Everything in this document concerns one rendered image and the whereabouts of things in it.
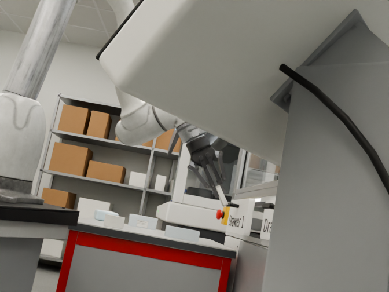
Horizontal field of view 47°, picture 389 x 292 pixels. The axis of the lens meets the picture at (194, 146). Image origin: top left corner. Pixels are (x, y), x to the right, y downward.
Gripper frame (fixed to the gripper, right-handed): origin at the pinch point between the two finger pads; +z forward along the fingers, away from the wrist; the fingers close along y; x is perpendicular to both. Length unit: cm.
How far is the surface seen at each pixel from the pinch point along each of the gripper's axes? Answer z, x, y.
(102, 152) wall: -95, 427, -42
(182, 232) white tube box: 6.9, 20.1, -15.3
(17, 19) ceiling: -280, 392, -72
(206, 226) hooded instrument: 14, 80, 1
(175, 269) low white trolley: 16.3, 11.3, -23.0
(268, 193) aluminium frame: 4.9, -13.6, 11.1
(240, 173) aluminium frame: -3.5, 39.0, 18.0
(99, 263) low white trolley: 4.0, 11.3, -45.1
